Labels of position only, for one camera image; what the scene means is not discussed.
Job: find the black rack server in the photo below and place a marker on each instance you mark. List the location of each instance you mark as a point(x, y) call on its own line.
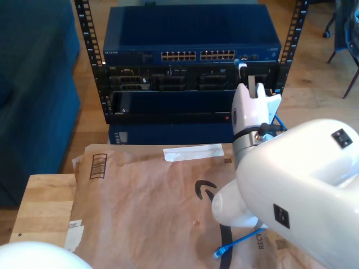
point(190, 70)

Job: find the blue flat device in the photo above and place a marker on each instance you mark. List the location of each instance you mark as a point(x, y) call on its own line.
point(196, 134)

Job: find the office chair caster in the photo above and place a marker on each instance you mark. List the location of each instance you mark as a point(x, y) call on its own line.
point(326, 34)

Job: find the dark chair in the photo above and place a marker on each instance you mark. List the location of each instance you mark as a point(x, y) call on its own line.
point(340, 28)

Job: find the brown paper mailer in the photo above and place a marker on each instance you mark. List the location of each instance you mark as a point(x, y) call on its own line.
point(140, 201)

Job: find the black equipment rack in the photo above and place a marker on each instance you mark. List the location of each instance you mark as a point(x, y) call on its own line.
point(106, 112)

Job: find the blue sofa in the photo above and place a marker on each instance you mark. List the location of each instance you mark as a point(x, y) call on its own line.
point(33, 84)

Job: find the blue network switch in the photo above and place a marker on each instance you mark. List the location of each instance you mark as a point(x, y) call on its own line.
point(196, 28)

